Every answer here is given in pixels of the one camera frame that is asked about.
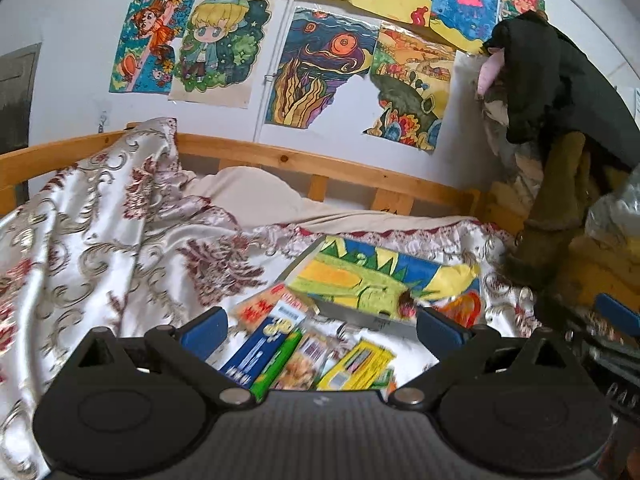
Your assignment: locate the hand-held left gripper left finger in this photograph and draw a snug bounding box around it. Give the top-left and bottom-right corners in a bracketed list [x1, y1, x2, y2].
[75, 306, 253, 407]

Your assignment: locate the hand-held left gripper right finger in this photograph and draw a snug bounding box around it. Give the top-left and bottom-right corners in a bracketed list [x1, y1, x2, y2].
[387, 307, 568, 407]

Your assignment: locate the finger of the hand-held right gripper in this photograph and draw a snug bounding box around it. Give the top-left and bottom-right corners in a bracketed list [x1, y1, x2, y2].
[594, 292, 640, 332]
[565, 327, 640, 377]

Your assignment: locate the blue white snack packet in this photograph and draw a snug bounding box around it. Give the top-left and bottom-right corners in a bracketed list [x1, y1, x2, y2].
[217, 301, 312, 387]

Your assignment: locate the green snack packet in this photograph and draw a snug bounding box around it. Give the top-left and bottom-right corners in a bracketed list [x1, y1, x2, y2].
[249, 327, 307, 402]

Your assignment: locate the yellow snack packet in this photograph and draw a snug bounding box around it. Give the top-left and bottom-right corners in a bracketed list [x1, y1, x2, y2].
[316, 338, 398, 393]

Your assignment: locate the grey shallow box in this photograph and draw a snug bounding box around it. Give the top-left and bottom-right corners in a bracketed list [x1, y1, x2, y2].
[277, 235, 485, 335]

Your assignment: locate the clear nut bar packet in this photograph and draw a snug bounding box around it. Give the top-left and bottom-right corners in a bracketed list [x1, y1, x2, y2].
[272, 330, 342, 393]

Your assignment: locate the orange gold snack packet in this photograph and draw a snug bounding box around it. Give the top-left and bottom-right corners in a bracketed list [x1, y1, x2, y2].
[434, 292, 482, 330]

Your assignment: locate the orange biscuit packet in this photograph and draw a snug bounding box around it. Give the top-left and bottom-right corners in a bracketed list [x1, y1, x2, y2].
[234, 284, 321, 335]

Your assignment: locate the clear plastic bag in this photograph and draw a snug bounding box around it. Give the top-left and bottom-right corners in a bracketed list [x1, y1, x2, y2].
[584, 164, 640, 262]

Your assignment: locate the colourful drawing sheet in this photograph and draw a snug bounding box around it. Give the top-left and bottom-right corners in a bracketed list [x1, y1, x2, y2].
[287, 236, 482, 322]

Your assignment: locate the olive brown cloth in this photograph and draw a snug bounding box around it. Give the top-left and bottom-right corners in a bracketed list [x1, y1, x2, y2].
[501, 131, 607, 290]

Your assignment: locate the floral silver red blanket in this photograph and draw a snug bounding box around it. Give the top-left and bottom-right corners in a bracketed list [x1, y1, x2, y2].
[0, 117, 548, 480]

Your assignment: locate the beige pillow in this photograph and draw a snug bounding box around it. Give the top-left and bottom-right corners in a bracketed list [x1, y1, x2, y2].
[185, 166, 482, 235]

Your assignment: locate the white paper sheet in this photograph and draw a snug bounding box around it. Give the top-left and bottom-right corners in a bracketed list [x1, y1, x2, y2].
[439, 50, 502, 197]

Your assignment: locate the pile of pale clothes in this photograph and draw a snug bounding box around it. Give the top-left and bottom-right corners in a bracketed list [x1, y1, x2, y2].
[481, 91, 551, 192]

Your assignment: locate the dark jacket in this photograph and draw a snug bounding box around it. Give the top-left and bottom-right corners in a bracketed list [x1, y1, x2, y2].
[481, 10, 640, 172]

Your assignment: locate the pink cloth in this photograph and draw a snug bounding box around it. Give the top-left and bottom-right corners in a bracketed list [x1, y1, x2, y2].
[475, 47, 510, 99]

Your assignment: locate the grey door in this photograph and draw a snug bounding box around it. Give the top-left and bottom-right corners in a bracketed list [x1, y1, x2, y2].
[0, 42, 42, 207]

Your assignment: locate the wooden bed frame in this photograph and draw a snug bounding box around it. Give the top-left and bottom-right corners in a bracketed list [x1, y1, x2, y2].
[0, 129, 531, 236]

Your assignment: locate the orange green landscape wall poster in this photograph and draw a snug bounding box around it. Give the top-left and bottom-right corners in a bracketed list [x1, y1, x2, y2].
[363, 21, 457, 154]

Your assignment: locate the white wall pipe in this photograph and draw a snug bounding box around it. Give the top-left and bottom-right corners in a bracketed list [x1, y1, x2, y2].
[251, 0, 297, 144]

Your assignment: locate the blond boy wall poster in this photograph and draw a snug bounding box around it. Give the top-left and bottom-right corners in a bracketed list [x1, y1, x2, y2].
[168, 0, 276, 110]

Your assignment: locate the swirl seaweed wall poster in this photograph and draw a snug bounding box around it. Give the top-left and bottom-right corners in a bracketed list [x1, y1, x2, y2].
[264, 6, 381, 134]

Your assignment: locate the orange dress girl wall poster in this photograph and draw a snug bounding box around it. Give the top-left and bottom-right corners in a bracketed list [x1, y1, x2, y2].
[109, 0, 195, 97]

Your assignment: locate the pink jellyfish wall poster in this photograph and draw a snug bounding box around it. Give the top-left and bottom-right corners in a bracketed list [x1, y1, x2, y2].
[430, 0, 502, 45]

